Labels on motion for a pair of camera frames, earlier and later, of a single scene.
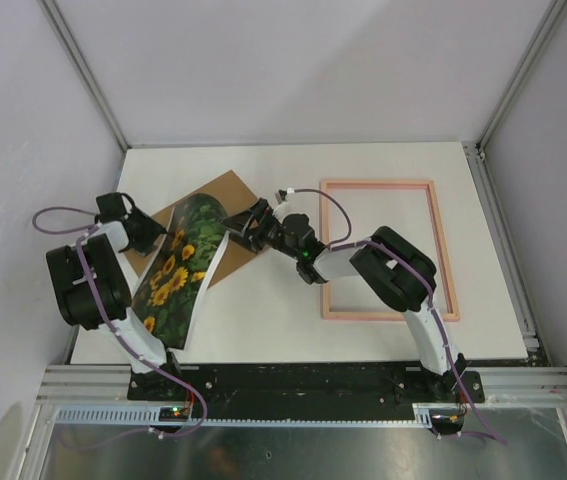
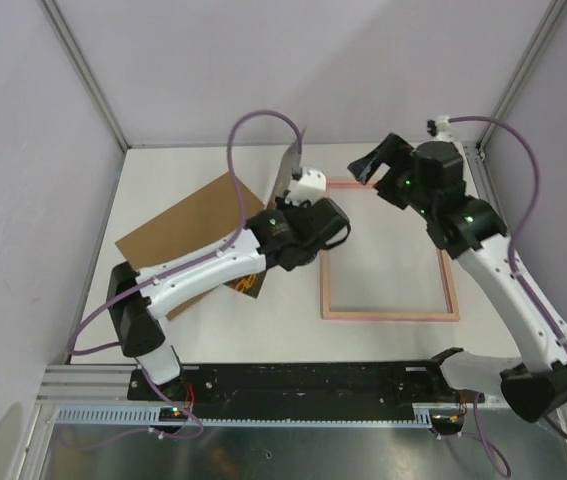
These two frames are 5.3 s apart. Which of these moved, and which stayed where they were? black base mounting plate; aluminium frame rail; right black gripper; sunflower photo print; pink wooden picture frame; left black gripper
Moved: right black gripper; sunflower photo print; left black gripper
Stayed: aluminium frame rail; black base mounting plate; pink wooden picture frame
